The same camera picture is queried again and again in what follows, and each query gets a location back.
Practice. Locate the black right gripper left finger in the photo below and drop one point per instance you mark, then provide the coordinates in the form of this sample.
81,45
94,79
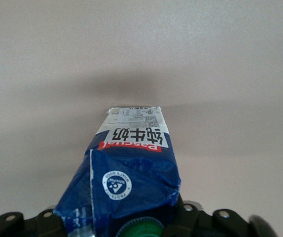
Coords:
20,225

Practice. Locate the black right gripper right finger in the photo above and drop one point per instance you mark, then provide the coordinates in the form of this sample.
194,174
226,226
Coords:
218,222

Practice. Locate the blue milk carton green cap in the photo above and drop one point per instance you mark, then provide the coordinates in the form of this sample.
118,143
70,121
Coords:
131,172

